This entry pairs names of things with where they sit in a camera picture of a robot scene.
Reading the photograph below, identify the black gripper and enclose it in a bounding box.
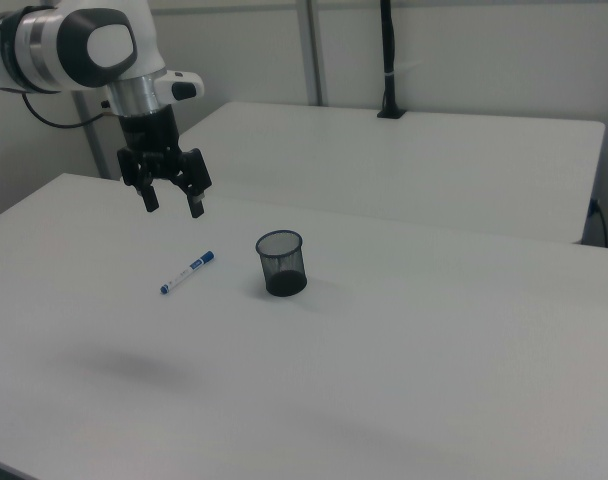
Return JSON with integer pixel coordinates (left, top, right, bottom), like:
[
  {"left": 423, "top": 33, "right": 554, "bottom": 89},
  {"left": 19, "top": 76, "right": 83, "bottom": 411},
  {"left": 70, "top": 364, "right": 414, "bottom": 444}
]
[{"left": 116, "top": 103, "right": 214, "bottom": 220}]

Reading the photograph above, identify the blue and white marker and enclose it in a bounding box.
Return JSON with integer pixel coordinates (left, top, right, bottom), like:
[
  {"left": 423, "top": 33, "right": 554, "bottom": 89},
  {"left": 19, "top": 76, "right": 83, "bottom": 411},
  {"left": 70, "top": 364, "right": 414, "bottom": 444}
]
[{"left": 159, "top": 249, "right": 216, "bottom": 296}]

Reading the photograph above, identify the black mesh pen cup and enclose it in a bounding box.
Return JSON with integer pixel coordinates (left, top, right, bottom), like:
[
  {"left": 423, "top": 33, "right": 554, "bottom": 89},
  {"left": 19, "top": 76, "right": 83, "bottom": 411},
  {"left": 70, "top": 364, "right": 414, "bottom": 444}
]
[{"left": 255, "top": 229, "right": 309, "bottom": 298}]

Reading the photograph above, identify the white side table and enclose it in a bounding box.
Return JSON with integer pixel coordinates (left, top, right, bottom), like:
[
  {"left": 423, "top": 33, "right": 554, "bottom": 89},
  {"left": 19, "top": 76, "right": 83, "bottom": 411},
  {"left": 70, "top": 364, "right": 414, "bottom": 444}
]
[{"left": 176, "top": 101, "right": 607, "bottom": 246}]

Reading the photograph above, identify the grey metal partition post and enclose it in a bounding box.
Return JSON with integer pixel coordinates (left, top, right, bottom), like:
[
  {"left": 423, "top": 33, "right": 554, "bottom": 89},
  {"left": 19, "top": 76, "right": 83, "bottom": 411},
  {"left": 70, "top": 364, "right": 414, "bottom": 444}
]
[
  {"left": 295, "top": 0, "right": 331, "bottom": 107},
  {"left": 72, "top": 91, "right": 111, "bottom": 180}
]

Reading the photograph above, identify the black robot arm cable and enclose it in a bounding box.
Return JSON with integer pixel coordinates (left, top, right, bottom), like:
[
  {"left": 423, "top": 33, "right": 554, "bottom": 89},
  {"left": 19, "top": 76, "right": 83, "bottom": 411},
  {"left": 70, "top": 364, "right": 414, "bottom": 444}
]
[{"left": 20, "top": 92, "right": 119, "bottom": 130}]

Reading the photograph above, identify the black camera pole with clamp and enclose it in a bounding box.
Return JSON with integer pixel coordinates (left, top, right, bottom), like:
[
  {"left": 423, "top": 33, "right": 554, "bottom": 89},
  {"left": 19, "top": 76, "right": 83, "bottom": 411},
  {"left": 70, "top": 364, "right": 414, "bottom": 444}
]
[{"left": 376, "top": 0, "right": 408, "bottom": 120}]

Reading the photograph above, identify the black power cable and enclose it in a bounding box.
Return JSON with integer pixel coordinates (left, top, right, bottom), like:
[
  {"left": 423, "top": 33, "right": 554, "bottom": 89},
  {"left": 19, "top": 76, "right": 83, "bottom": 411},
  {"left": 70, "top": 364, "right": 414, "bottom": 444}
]
[{"left": 588, "top": 198, "right": 608, "bottom": 248}]

